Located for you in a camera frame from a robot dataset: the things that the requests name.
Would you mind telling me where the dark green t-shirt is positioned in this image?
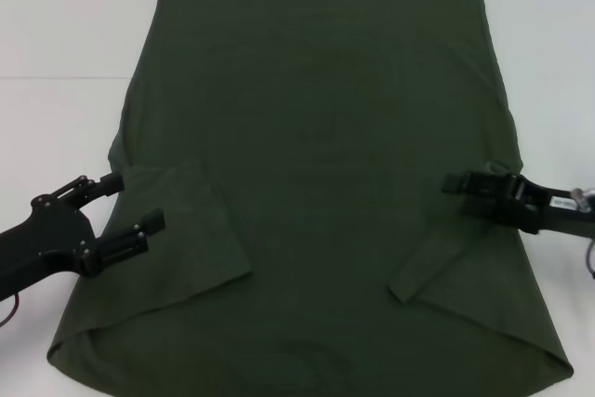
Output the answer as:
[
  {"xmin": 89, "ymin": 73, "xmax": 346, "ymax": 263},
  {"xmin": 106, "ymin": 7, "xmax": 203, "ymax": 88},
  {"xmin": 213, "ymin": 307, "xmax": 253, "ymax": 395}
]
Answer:
[{"xmin": 46, "ymin": 0, "xmax": 575, "ymax": 397}]

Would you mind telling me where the left gripper cable with connector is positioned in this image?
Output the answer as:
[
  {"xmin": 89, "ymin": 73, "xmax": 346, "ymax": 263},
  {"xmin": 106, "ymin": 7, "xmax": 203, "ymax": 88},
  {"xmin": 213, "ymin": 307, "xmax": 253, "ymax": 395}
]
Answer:
[{"xmin": 0, "ymin": 292, "xmax": 22, "ymax": 328}]

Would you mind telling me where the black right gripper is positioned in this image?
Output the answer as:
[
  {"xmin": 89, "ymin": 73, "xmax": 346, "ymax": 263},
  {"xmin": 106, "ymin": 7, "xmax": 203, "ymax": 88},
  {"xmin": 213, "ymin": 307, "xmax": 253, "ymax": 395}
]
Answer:
[{"xmin": 441, "ymin": 170, "xmax": 595, "ymax": 238}]

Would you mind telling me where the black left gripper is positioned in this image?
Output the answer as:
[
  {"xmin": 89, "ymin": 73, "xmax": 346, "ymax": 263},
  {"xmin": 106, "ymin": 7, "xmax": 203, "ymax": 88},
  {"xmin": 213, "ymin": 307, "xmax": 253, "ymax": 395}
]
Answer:
[{"xmin": 0, "ymin": 172, "xmax": 166, "ymax": 305}]

